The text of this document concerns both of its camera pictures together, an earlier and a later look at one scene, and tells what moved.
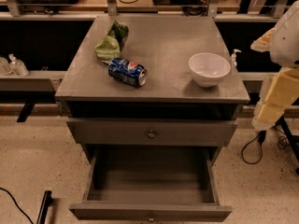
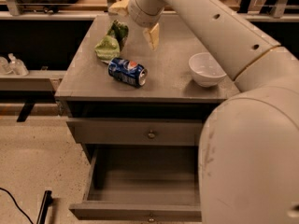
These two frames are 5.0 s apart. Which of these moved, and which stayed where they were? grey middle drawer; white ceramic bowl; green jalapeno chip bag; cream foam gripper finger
Moved: cream foam gripper finger
Stayed: white ceramic bowl; grey middle drawer; green jalapeno chip bag
